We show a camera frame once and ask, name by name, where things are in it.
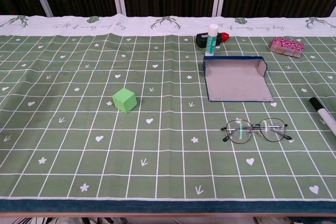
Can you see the blue glasses case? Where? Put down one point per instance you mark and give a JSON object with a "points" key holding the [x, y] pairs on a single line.
{"points": [[236, 85]]}

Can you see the black wire-frame eyeglasses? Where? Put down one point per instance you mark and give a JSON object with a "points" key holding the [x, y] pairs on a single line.
{"points": [[239, 132]]}

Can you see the pink patterned small box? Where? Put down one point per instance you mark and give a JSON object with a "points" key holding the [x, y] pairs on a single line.
{"points": [[286, 43]]}

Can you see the green cube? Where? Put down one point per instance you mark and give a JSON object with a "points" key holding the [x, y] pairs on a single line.
{"points": [[123, 102]]}

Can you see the green grid tablecloth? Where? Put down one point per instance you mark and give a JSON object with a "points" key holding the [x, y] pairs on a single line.
{"points": [[168, 155]]}

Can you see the black rectangular device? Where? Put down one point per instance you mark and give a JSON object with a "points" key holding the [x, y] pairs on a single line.
{"points": [[200, 40]]}

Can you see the green white glue stick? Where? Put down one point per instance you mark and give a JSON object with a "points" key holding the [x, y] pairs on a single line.
{"points": [[210, 43]]}

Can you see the black white marker pen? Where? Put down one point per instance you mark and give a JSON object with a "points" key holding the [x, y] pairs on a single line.
{"points": [[324, 116]]}

